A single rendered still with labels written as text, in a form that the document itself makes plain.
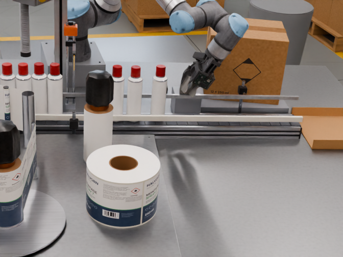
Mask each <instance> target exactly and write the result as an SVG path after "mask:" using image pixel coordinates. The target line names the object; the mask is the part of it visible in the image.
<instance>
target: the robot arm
mask: <svg viewBox="0 0 343 257"><path fill-rule="evenodd" d="M156 1H157V3H158V4H159V5H160V6H161V7H162V8H163V10H164V11H165V12H166V13H167V14H168V15H169V16H170V18H169V24H170V26H171V29H172V30H173V31H174V32H175V33H177V34H182V33H189V32H191V31H194V30H197V29H201V28H205V27H208V26H210V27H211V28H212V29H213V30H214V31H215V32H217V34H216V36H215V37H214V38H213V39H212V41H211V42H210V43H209V45H208V46H207V49H206V50H205V53H202V52H194V54H193V56H192V57H193V58H195V59H196V61H195V62H193V64H191V66H190V65H189V66H188V67H187V68H186V69H185V70H184V72H183V74H182V79H181V84H180V91H179V92H180V94H189V95H190V96H191V97H194V96H195V95H196V91H197V88H198V87H202V88H204V89H206V90H208V88H209V87H210V86H211V84H212V83H213V82H214V81H215V76H214V71H215V69H216V68H217V67H220V66H221V63H222V61H223V60H224V59H225V58H226V57H227V56H228V54H230V53H231V50H232V49H233V48H234V47H235V45H236V44H237V43H238V42H239V40H240V39H241V38H242V37H243V36H244V34H245V32H246V31H247V29H248V28H249V24H248V22H247V21H246V20H245V19H244V18H243V17H242V16H240V15H239V14H236V13H233V14H231V15H230V14H229V13H227V12H226V11H225V10H224V9H223V8H222V7H221V6H220V5H219V3H218V2H217V1H215V0H200V1H199V2H198V3H197V5H196V6H195V7H191V6H190V5H189V4H188V3H187V1H186V0H156ZM121 9H122V7H121V1H120V0H67V22H69V21H73V22H75V23H76V24H77V25H78V35H77V36H76V55H75V62H83V61H86V60H88V59H90V57H91V48H90V45H89V41H88V29H91V28H95V27H99V26H103V25H108V24H112V23H114V22H116V21H117V20H118V19H119V18H120V16H121ZM191 82H192V83H191ZM190 83H191V85H190V86H188V84H190Z"/></svg>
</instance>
